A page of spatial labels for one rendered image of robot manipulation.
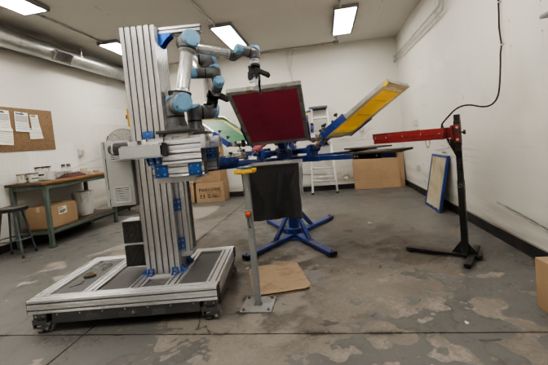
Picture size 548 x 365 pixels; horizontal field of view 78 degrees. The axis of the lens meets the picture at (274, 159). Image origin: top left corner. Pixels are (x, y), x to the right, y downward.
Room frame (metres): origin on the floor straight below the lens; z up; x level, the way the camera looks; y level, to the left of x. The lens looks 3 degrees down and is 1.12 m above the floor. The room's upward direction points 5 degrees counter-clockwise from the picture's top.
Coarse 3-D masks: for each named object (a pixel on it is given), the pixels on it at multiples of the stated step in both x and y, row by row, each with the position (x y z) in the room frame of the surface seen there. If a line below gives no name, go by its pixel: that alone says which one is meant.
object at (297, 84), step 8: (240, 88) 2.61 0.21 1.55; (248, 88) 2.60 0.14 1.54; (264, 88) 2.57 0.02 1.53; (272, 88) 2.57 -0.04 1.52; (280, 88) 2.57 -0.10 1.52; (288, 88) 2.57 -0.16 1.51; (232, 104) 2.74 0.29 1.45; (304, 104) 2.78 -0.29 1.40; (304, 112) 2.83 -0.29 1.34; (240, 120) 2.92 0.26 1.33; (304, 120) 2.92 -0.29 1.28; (304, 128) 3.03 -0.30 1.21; (248, 136) 3.14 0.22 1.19
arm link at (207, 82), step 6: (198, 54) 2.68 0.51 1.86; (198, 60) 2.68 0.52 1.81; (204, 60) 2.70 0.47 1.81; (210, 60) 2.71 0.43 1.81; (216, 60) 2.74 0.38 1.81; (204, 66) 2.71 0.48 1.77; (204, 78) 2.76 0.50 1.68; (210, 78) 2.75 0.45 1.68; (204, 84) 2.77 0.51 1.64; (210, 84) 2.76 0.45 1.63; (204, 90) 2.79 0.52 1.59; (204, 102) 2.80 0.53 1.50; (204, 108) 2.78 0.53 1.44; (210, 108) 2.78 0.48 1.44; (216, 108) 2.81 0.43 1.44; (204, 114) 2.78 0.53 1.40; (210, 114) 2.80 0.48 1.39; (216, 114) 2.81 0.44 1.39
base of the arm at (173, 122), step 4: (168, 116) 2.27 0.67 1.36; (172, 116) 2.25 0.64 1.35; (176, 116) 2.25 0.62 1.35; (180, 116) 2.27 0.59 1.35; (184, 116) 2.31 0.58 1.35; (168, 120) 2.27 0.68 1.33; (172, 120) 2.25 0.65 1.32; (176, 120) 2.25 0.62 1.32; (180, 120) 2.26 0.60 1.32; (184, 120) 2.29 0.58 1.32; (168, 124) 2.27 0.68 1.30; (172, 124) 2.24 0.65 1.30; (176, 124) 2.24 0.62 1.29; (180, 124) 2.26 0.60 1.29; (184, 124) 2.27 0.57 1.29; (168, 128) 2.24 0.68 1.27; (172, 128) 2.23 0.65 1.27; (176, 128) 2.23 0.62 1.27; (180, 128) 2.24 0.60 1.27; (184, 128) 2.26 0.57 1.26
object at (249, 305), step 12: (252, 168) 2.31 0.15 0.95; (252, 216) 2.26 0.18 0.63; (252, 228) 2.27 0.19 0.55; (252, 240) 2.27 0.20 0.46; (252, 252) 2.27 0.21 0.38; (252, 264) 2.27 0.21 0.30; (252, 276) 2.27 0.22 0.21; (252, 300) 2.35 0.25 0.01; (264, 300) 2.33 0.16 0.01; (240, 312) 2.20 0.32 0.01; (252, 312) 2.18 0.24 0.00; (264, 312) 2.17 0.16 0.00
